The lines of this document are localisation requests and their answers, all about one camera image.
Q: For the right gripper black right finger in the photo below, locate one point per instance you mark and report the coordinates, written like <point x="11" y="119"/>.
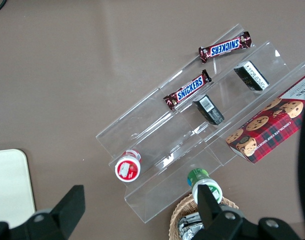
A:
<point x="207" y="208"/>

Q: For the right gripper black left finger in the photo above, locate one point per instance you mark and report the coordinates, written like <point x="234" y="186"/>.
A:
<point x="70" y="207"/>

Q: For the tan wicker basket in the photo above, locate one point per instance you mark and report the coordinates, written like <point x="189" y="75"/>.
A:
<point x="173" y="222"/>

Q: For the silver foil wrapped snack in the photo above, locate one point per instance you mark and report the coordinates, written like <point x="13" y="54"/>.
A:
<point x="190" y="230"/>

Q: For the white cup green lid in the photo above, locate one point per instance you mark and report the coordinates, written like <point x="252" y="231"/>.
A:
<point x="196" y="176"/>

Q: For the white cup red lid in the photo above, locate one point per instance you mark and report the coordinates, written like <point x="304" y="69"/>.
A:
<point x="127" y="170"/>

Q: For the red tartan cookie box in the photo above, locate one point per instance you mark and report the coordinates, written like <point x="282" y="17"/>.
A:
<point x="267" y="135"/>

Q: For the small black box with barcode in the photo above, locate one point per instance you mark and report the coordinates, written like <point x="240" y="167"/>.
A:
<point x="208" y="110"/>

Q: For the clear acrylic tiered display stand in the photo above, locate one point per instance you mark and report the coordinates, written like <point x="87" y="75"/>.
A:
<point x="155" y="117"/>

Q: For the Snickers chocolate bar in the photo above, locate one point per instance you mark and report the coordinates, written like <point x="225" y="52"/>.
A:
<point x="190" y="91"/>
<point x="225" y="47"/>

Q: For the small black box white label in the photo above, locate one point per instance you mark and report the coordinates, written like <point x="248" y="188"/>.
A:
<point x="252" y="76"/>

